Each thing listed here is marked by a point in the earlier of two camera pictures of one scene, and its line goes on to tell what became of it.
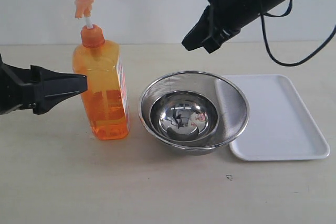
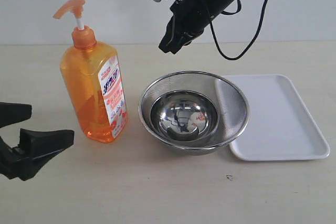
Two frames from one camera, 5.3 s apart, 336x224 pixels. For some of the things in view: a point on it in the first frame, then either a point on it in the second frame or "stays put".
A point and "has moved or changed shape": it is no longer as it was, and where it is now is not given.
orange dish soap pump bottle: [106, 100] has moved or changed shape
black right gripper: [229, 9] -> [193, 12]
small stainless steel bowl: [184, 116] stays put
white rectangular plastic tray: [280, 127] stays put
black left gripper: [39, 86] -> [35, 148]
